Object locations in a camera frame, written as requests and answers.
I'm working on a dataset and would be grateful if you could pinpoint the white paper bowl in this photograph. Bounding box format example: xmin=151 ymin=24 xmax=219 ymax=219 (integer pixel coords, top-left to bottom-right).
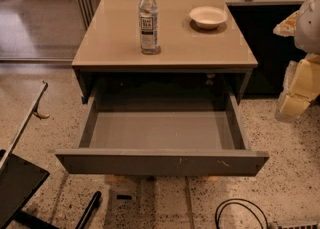
xmin=189 ymin=6 xmax=228 ymax=30

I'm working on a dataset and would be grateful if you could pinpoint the open grey top drawer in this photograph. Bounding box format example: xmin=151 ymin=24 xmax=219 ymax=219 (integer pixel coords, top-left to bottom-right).
xmin=55 ymin=89 xmax=269 ymax=176

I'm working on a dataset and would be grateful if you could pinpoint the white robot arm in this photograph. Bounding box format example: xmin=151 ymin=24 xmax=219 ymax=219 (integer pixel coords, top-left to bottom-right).
xmin=273 ymin=0 xmax=320 ymax=122

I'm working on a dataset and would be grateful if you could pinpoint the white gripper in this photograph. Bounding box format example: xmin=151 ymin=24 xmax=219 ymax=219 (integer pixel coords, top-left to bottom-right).
xmin=275 ymin=53 xmax=320 ymax=119

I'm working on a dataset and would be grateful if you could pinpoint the beige top drawer cabinet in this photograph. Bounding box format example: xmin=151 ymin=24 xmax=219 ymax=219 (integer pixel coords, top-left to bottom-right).
xmin=72 ymin=0 xmax=257 ymax=100

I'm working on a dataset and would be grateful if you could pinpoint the black rod on floor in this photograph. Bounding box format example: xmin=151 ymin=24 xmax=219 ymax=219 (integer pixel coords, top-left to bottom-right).
xmin=75 ymin=191 xmax=102 ymax=229

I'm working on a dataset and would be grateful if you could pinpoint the grey power strip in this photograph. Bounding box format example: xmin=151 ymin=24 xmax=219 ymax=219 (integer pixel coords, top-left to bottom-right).
xmin=269 ymin=220 xmax=320 ymax=229

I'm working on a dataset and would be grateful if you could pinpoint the clear plastic water bottle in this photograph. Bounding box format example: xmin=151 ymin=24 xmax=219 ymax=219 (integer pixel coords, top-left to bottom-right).
xmin=138 ymin=0 xmax=159 ymax=54

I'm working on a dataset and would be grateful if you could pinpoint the dark tilted panel stand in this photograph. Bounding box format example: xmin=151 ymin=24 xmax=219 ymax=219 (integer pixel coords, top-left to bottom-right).
xmin=0 ymin=81 xmax=49 ymax=229

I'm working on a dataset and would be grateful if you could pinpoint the black floor cable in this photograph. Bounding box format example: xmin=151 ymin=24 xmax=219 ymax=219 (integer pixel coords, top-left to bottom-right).
xmin=214 ymin=198 xmax=270 ymax=229

